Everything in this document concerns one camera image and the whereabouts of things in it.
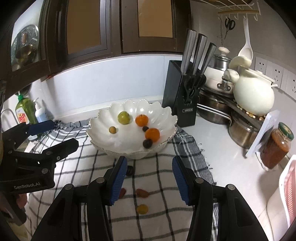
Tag red date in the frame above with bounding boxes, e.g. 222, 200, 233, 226
135, 189, 149, 198
118, 188, 126, 199

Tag yellow longan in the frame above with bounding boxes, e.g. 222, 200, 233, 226
136, 204, 149, 215
109, 126, 117, 134

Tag dark plum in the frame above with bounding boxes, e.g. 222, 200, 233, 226
142, 138, 153, 149
126, 165, 134, 177

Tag green apple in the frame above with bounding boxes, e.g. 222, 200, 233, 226
117, 111, 130, 125

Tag dark grape front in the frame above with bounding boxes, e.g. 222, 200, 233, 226
142, 126, 149, 132

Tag orange tangerine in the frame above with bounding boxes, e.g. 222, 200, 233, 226
145, 128, 160, 143
135, 114, 149, 127

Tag green dish soap bottle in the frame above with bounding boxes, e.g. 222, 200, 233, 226
15, 94, 38, 124

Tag steel faucet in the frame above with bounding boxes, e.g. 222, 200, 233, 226
0, 108, 17, 126

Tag white plastic tub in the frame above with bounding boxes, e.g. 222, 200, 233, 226
267, 166, 295, 240

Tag pink colander basket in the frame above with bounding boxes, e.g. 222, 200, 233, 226
283, 155, 296, 226

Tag black white checked cloth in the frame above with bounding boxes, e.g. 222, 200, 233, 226
25, 120, 214, 240

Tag glass jar brown sauce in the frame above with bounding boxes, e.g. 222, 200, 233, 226
260, 122, 294, 169

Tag steel pot lower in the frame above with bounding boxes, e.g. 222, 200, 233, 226
228, 111, 259, 149

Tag white scalloped bowl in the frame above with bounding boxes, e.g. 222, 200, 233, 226
86, 99, 178, 160

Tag white pot rack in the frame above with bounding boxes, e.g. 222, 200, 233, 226
245, 110, 280, 158

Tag steel pan under rack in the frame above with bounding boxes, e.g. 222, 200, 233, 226
197, 90, 232, 125

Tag white ceramic pot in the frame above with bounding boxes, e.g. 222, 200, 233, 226
233, 66, 277, 116

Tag white lidded steel pot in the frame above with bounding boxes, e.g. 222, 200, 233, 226
204, 47, 234, 95

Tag black knife block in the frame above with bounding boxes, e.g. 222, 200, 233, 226
162, 30, 217, 128

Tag white ladle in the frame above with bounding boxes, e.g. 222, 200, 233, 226
238, 17, 253, 60

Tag hanging scissors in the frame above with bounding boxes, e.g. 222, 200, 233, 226
224, 17, 236, 39

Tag hanging cutting board rack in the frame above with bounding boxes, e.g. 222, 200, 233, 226
192, 0, 261, 21

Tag brown window frame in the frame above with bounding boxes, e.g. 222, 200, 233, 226
1, 1, 192, 98

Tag wall power sockets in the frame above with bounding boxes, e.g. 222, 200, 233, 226
254, 57, 295, 99

